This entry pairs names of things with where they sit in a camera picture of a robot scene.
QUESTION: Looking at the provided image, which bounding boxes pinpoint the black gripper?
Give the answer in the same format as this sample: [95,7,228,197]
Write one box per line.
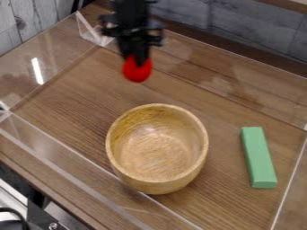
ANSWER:
[99,0,164,66]

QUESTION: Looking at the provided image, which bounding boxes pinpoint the red felt strawberry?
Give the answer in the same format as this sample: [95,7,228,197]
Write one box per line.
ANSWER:
[123,56,154,83]

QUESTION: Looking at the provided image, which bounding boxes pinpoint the wooden bowl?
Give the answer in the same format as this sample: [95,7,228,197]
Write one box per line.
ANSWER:
[105,103,208,195]

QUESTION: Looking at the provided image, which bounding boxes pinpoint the green rectangular block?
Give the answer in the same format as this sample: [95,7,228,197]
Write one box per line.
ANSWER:
[242,127,278,189]

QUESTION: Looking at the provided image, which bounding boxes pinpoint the clear acrylic tray enclosure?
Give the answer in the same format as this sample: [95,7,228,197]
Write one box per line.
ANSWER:
[0,18,307,230]

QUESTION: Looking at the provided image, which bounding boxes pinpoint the black metal bracket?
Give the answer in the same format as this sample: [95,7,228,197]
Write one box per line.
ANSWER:
[27,200,68,230]

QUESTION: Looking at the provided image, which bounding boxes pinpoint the black cable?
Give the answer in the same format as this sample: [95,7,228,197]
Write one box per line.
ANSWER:
[0,207,29,230]

